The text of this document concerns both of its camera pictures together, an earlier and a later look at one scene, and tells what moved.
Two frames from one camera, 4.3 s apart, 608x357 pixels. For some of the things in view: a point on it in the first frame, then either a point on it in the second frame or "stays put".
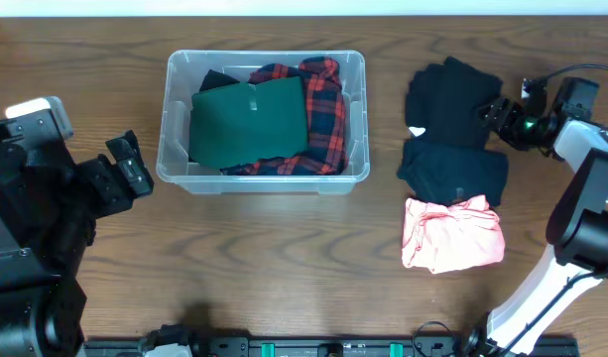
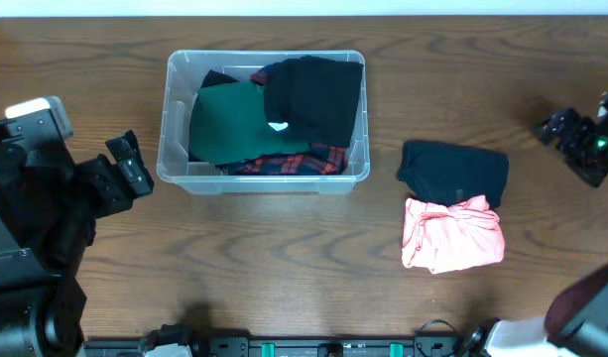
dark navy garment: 445,174 stays put
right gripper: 502,124 -> 583,128
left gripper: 107,180 stays put
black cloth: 214,78 stays put
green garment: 240,122 stays put
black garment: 443,99 -> 316,97
